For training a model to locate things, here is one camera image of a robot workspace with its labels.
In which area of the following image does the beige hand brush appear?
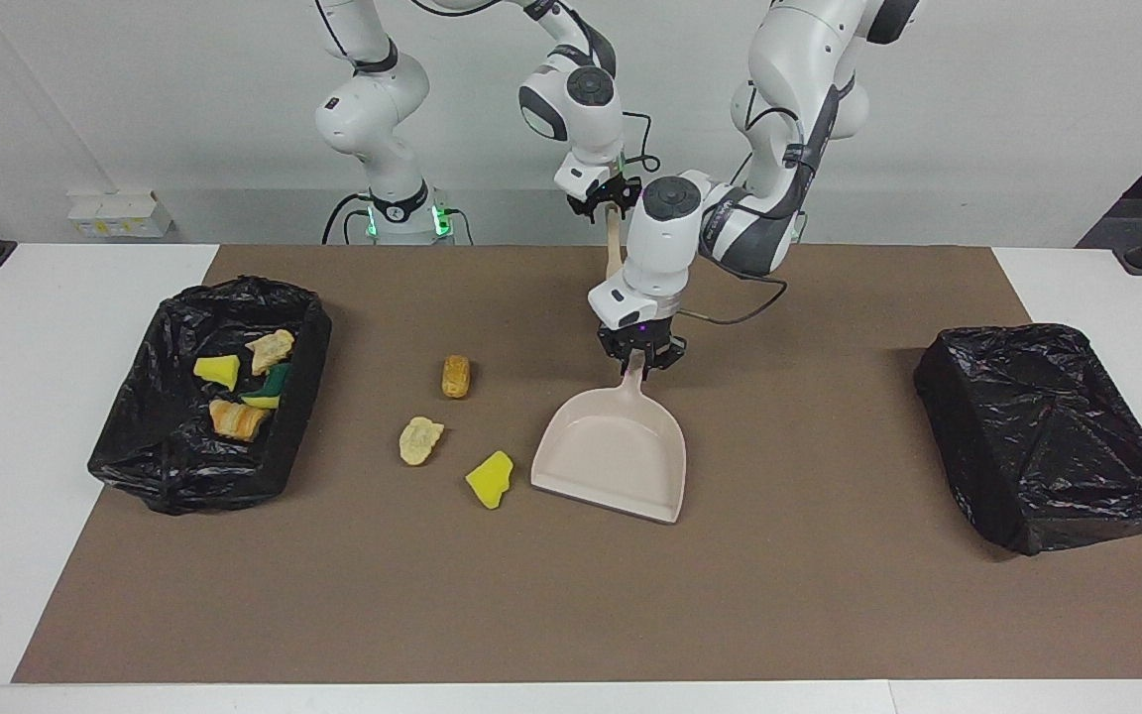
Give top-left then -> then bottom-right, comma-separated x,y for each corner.
606,203 -> 627,284

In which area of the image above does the beige plastic dustpan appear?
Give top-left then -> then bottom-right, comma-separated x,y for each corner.
529,352 -> 687,525

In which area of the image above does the yellow sponge chunk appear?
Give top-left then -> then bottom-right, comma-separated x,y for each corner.
465,450 -> 514,511

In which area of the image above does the pale yellow toy chip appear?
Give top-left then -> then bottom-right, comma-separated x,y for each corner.
399,416 -> 446,467

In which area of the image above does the pale toy bread piece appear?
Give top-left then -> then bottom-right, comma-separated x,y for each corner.
246,329 -> 295,376

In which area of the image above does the yellow sponge with green back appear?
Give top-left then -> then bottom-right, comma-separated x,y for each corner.
239,363 -> 292,411

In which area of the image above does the orange striped toy croissant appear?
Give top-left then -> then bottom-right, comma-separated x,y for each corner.
208,399 -> 273,442

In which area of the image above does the small yellow sponge piece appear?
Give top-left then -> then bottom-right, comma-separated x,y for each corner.
193,354 -> 242,391

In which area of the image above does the bin with black bag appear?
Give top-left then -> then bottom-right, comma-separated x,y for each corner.
913,322 -> 1142,556
87,276 -> 334,515

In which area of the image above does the brown table mat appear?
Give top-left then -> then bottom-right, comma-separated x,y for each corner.
11,245 -> 1142,685

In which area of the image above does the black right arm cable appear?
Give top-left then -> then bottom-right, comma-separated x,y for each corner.
621,109 -> 663,175

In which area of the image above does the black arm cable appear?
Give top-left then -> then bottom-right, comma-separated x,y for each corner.
678,278 -> 790,326
621,109 -> 663,175

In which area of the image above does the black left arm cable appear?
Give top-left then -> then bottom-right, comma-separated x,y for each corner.
678,278 -> 790,326

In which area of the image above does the black base cable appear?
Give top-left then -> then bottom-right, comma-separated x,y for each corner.
321,191 -> 374,246

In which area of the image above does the white wall socket box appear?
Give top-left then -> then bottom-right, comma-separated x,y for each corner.
67,190 -> 173,239

